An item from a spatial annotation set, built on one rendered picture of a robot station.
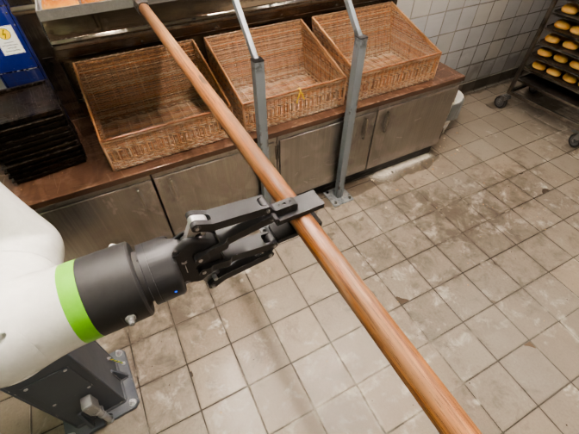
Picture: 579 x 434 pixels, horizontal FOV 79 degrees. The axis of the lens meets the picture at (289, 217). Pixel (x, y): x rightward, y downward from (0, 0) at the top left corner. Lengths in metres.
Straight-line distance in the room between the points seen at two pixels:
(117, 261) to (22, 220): 0.15
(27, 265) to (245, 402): 1.24
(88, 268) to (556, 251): 2.27
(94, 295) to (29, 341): 0.07
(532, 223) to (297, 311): 1.48
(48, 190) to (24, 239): 1.18
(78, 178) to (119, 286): 1.30
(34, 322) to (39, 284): 0.04
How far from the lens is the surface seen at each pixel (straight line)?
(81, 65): 1.93
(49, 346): 0.44
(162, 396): 1.68
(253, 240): 0.47
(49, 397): 1.47
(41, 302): 0.42
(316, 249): 0.43
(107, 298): 0.41
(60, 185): 1.69
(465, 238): 2.21
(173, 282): 0.42
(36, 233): 0.53
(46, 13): 1.33
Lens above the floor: 1.55
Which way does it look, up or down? 48 degrees down
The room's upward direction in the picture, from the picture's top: straight up
